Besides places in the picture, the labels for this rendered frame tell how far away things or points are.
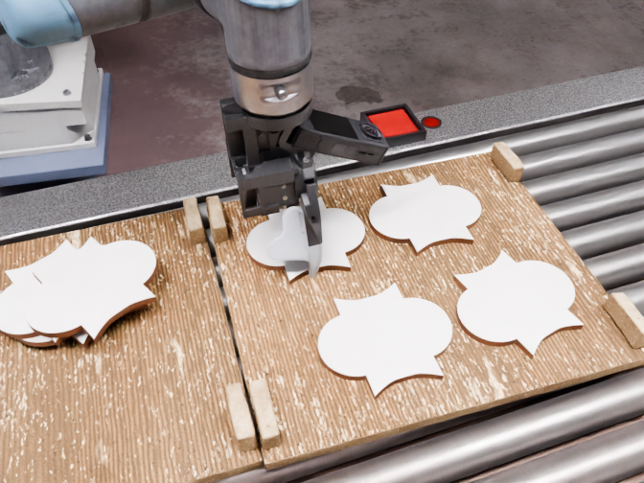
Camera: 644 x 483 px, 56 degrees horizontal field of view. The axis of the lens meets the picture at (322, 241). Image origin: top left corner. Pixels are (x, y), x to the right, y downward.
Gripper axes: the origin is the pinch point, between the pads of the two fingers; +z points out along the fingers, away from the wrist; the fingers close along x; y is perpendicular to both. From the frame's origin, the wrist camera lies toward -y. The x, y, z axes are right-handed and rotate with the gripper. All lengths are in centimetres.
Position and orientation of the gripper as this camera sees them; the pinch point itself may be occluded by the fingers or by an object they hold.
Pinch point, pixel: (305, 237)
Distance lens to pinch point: 72.6
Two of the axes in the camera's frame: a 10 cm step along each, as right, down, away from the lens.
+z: 0.3, 6.8, 7.3
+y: -9.6, 2.2, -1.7
